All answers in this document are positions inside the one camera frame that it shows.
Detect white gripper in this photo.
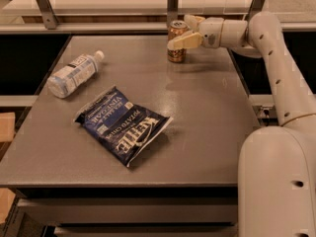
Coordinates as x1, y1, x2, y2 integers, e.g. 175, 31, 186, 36
167, 14, 224, 50

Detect orange soda can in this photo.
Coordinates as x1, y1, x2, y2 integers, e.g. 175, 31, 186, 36
167, 20, 189, 63

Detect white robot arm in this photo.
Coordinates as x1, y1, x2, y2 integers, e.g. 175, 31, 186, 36
168, 11, 316, 237

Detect blue Kettle chip bag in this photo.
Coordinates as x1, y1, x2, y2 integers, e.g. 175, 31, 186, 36
74, 86, 172, 167

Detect clear plastic water bottle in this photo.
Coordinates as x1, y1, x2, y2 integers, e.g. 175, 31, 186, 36
47, 50, 105, 99

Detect grey table drawer cabinet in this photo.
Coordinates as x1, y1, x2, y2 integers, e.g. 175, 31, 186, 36
17, 187, 238, 237

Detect cardboard box at left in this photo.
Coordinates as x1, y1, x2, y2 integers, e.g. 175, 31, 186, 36
0, 113, 15, 142

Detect middle metal shelf bracket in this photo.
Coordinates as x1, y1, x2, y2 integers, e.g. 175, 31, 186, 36
167, 0, 179, 25

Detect left metal shelf bracket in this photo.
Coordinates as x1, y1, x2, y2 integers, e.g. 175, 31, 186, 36
36, 0, 58, 30

